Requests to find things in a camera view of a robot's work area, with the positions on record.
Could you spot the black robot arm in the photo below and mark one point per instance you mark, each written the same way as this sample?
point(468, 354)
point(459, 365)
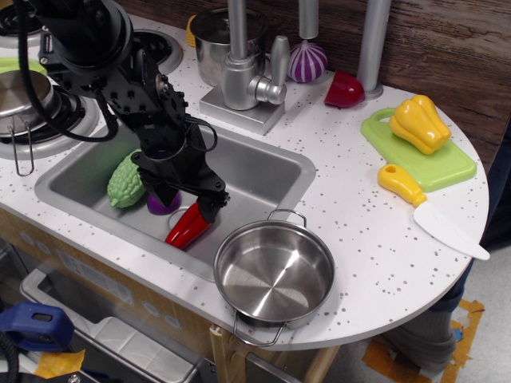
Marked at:
point(90, 51)

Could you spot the red toy chili pepper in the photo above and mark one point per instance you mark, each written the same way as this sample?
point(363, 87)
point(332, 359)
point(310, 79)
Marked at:
point(189, 227)

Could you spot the green toy cutting board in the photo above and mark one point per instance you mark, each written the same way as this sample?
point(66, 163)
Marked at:
point(444, 168)

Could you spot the wooden toy kitchen cabinet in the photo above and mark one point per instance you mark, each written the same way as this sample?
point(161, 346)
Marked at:
point(61, 273)

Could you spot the grey post middle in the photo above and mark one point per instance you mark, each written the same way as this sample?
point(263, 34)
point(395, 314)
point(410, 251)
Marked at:
point(308, 19)

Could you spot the tall steel cup pot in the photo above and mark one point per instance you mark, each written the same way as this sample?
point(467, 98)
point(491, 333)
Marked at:
point(212, 32)

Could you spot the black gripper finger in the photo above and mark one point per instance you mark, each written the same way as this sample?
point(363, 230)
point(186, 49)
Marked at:
point(163, 193)
point(209, 206)

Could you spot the grey toy faucet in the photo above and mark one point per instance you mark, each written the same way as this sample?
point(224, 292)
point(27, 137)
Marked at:
point(244, 97)

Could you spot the yellow handled toy knife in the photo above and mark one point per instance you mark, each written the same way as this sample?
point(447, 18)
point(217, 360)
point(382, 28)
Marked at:
point(397, 180)

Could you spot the purple toy eggplant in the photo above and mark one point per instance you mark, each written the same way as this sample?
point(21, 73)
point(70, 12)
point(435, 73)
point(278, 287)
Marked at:
point(157, 208)

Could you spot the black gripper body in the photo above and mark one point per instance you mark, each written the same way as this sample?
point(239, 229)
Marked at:
point(177, 156)

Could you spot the yellow toy corn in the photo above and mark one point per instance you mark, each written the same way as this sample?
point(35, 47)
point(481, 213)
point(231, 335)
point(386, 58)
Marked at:
point(190, 37)

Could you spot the yellow toy bell pepper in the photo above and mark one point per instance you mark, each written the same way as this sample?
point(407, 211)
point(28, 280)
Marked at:
point(417, 121)

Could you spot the dark red toy pepper half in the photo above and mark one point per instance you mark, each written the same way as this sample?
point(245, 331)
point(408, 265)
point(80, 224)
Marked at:
point(345, 91)

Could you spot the green toy bitter gourd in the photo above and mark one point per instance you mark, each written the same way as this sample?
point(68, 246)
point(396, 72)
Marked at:
point(125, 187)

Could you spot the grey post right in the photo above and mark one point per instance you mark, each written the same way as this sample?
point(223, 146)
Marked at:
point(373, 38)

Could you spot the grey toy sink basin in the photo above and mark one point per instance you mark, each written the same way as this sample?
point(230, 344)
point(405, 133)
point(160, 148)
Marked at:
point(260, 179)

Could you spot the blue clamp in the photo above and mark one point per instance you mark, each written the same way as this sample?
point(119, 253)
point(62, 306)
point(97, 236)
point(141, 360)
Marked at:
point(37, 327)

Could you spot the grey post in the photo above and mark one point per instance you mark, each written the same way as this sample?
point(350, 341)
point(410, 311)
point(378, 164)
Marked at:
point(373, 38)
point(308, 19)

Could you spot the far left stove burner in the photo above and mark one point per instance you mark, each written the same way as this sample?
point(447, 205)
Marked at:
point(10, 25)

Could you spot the green toy under pan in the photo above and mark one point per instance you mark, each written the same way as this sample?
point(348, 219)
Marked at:
point(8, 64)

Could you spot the steel pot with handles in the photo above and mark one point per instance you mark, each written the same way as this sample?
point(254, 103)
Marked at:
point(274, 274)

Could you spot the rear stove burner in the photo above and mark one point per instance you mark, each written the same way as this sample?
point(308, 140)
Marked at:
point(164, 49)

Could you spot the purple striped toy onion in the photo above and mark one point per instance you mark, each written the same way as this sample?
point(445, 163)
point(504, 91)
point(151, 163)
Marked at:
point(308, 62)

